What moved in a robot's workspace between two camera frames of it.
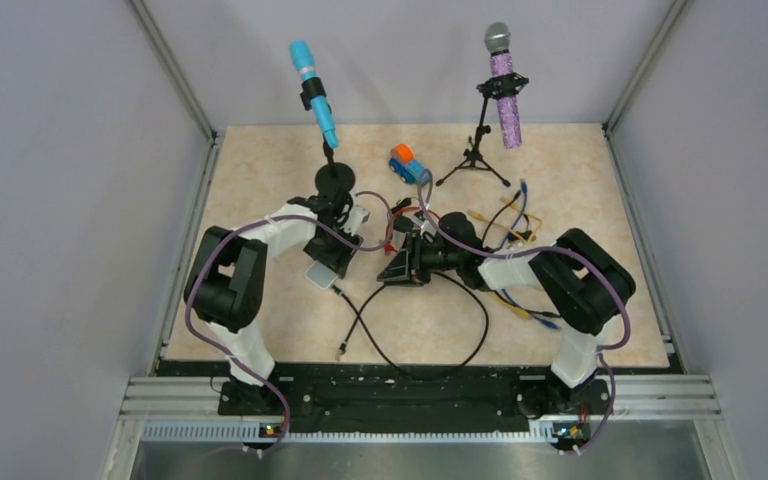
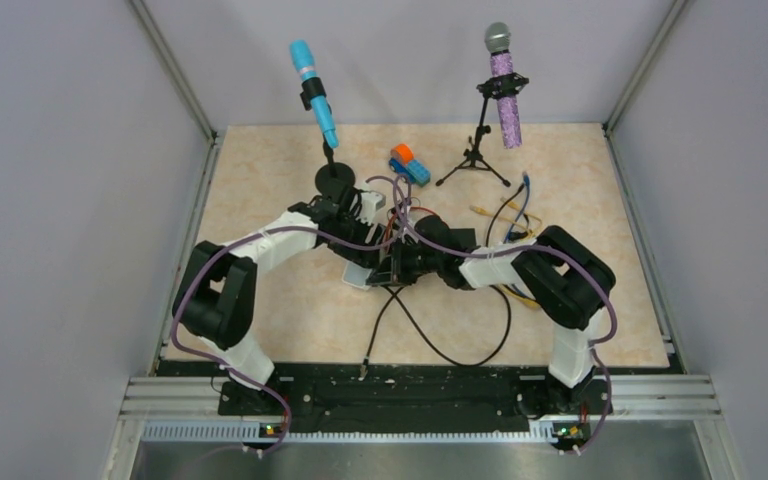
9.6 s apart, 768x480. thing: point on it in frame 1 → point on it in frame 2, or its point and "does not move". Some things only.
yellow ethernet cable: (527, 214) does not move
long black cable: (357, 320) → (365, 363)
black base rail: (568, 399) does not move
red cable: (387, 247) does not move
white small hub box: (320, 275) → (356, 275)
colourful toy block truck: (403, 164) does not move
